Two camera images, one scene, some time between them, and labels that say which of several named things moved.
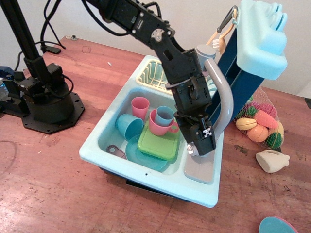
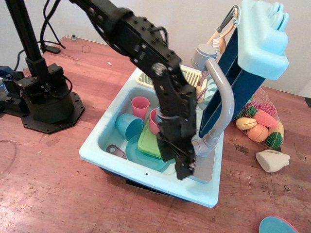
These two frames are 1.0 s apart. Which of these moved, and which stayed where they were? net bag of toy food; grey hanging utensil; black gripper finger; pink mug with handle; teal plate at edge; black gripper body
Moved: black gripper body; black gripper finger
Stayed: net bag of toy food; grey hanging utensil; teal plate at edge; pink mug with handle
